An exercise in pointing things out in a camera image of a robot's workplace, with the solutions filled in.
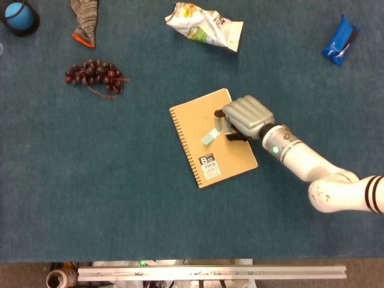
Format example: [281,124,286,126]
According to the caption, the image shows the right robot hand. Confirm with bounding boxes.
[213,95,275,142]

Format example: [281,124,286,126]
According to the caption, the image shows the small light blue paper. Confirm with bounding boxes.
[200,127,221,146]

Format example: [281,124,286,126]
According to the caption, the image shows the blue snack packet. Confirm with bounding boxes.
[322,13,362,67]

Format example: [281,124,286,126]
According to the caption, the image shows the tan spiral notebook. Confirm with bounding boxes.
[168,88,259,190]

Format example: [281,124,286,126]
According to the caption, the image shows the crumpled white snack bag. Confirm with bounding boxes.
[164,2,244,53]

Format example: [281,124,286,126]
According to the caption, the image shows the bunch of dark red grapes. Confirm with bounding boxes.
[64,59,131,100]

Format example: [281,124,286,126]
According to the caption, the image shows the blue felt table cloth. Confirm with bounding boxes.
[0,0,384,264]

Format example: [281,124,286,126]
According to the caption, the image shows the grey striped work glove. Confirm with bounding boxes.
[70,0,99,49]

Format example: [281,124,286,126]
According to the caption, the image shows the black mesh pen holder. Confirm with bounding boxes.
[0,0,41,38]

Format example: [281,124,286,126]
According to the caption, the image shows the brown tape roll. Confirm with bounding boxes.
[46,269,77,288]

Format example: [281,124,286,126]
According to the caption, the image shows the blue ball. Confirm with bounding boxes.
[5,2,34,31]

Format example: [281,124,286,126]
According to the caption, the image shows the aluminium profile rail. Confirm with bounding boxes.
[77,265,348,282]

